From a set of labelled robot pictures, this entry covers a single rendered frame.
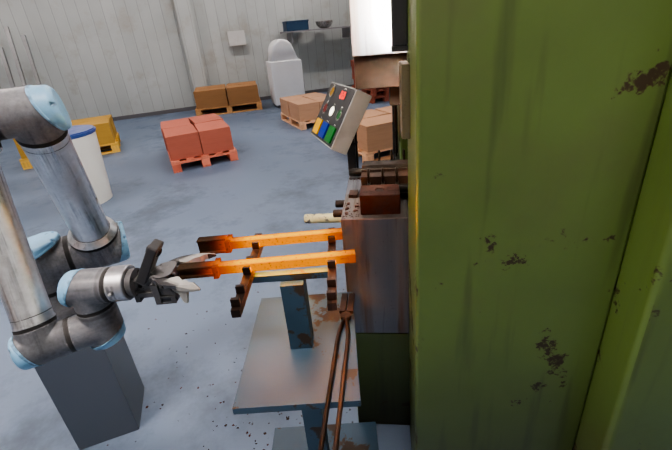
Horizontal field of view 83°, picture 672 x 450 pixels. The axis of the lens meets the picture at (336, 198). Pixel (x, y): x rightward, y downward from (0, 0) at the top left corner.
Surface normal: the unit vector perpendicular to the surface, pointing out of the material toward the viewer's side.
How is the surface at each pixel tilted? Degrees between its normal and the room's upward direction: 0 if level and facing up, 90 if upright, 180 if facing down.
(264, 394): 0
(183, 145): 90
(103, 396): 90
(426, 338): 90
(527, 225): 90
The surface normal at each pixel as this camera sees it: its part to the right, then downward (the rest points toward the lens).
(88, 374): 0.34, 0.36
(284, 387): -0.08, -0.91
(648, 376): -0.10, 0.41
